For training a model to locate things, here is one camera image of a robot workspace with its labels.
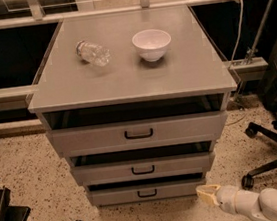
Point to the metal tripod pole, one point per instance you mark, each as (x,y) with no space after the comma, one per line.
(262,21)

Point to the grey drawer cabinet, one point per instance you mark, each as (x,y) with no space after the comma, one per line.
(190,78)

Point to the white ceramic bowl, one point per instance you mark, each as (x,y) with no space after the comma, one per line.
(151,44)

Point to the grey middle drawer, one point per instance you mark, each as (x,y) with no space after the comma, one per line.
(143,169)

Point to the grey bottom drawer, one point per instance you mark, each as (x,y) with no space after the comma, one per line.
(141,193)

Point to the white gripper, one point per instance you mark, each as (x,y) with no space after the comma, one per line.
(227,197)

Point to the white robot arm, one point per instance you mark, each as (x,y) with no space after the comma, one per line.
(261,206)

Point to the clear plastic bottle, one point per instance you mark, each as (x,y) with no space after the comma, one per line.
(93,53)

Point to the grey top drawer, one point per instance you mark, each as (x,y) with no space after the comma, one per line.
(80,141)

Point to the grey drawer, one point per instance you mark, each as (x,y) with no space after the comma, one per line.
(141,193)
(80,141)
(143,169)

